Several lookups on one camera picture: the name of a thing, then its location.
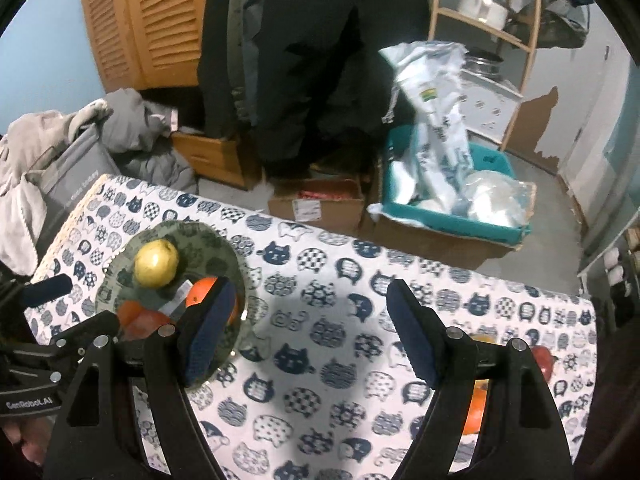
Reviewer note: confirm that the white drawer unit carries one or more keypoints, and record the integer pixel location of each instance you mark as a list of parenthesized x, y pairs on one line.
[(487, 105)]

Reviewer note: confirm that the wooden drawer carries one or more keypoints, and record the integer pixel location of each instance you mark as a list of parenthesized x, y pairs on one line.
[(210, 157)]

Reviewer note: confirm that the light fleece garment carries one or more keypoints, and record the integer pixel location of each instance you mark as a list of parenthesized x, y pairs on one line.
[(20, 200)]

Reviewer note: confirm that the group of shoes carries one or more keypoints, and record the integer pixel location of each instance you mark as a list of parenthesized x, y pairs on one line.
[(617, 272)]

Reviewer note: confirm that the wooden louvered wardrobe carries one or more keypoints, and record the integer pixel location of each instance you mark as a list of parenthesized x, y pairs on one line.
[(150, 20)]

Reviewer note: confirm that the small orange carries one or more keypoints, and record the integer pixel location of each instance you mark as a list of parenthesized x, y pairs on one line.
[(200, 295)]

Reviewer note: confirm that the person's left hand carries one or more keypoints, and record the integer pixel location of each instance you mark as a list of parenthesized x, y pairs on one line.
[(25, 440)]

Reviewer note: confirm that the grey jacket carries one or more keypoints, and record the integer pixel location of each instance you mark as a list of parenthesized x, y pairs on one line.
[(245, 60)]

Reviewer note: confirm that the teal plastic basket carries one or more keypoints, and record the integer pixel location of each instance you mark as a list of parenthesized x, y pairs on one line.
[(490, 160)]

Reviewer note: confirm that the thin black coat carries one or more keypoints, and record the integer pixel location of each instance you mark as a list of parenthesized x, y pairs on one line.
[(215, 60)]

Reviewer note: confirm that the grey fabric bag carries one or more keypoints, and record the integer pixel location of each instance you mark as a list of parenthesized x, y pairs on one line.
[(75, 175)]

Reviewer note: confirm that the long black coat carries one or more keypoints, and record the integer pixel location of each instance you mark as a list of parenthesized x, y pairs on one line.
[(325, 60)]

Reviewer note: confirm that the metal pot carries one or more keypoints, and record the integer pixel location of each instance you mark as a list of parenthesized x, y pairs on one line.
[(485, 65)]

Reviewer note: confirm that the grey door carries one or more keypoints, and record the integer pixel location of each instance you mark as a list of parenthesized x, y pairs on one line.
[(575, 85)]

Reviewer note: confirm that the clear plastic bag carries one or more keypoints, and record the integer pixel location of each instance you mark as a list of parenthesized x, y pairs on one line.
[(495, 195)]

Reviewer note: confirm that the metal shoe rack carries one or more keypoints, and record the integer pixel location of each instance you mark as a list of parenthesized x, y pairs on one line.
[(595, 270)]

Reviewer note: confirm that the green glass plate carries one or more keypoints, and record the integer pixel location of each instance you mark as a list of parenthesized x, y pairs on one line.
[(200, 250)]

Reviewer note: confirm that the cat printed tablecloth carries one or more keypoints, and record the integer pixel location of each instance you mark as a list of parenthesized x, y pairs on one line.
[(325, 310)]

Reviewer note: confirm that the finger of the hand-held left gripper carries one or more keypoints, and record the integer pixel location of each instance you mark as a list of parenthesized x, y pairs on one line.
[(85, 330), (45, 287)]

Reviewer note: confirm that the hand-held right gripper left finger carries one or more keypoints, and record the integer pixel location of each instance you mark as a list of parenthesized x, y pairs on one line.
[(210, 330)]

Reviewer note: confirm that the yellow apple with red blush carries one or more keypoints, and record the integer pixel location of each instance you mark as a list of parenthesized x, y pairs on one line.
[(482, 339)]

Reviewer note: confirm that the small cardboard box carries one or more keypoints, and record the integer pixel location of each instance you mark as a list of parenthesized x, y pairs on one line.
[(320, 210)]

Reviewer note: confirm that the white pot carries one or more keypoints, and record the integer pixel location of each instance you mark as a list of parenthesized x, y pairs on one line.
[(482, 7)]

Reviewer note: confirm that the large cardboard box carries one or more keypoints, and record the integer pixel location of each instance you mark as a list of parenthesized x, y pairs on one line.
[(425, 235)]

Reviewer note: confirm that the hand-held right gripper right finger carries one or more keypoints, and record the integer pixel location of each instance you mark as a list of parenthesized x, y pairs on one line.
[(415, 335)]

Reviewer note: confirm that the wooden shelf rack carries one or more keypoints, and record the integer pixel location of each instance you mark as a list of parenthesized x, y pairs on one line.
[(492, 32)]

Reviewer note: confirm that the white printed rice bag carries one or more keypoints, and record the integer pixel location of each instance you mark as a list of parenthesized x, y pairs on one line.
[(435, 110)]

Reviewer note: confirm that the grey clothing pile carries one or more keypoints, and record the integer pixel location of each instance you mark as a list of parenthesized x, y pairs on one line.
[(135, 120)]

